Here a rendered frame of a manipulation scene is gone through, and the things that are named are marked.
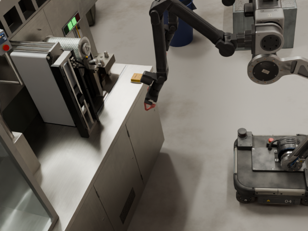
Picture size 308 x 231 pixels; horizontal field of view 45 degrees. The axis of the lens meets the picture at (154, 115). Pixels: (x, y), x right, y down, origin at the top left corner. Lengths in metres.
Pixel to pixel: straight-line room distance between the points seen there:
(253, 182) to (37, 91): 1.57
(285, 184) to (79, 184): 1.43
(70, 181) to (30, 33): 0.99
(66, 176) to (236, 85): 2.24
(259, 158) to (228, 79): 1.31
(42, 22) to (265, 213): 2.04
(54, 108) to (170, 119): 1.48
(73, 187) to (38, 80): 0.65
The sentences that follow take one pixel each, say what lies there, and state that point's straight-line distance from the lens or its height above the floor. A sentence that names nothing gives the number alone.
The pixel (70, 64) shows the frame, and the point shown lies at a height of 1.38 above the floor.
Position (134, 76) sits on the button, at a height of 0.92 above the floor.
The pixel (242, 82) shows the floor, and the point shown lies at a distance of 3.92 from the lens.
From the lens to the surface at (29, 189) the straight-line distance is 1.79.
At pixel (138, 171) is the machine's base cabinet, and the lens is 2.79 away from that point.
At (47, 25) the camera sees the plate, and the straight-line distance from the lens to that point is 2.69.
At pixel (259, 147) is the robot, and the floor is 0.24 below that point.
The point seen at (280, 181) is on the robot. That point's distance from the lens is 2.79.
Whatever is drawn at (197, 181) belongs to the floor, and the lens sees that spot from 3.08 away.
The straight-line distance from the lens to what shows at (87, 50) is 2.44.
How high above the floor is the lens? 2.48
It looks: 43 degrees down
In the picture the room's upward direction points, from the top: 13 degrees counter-clockwise
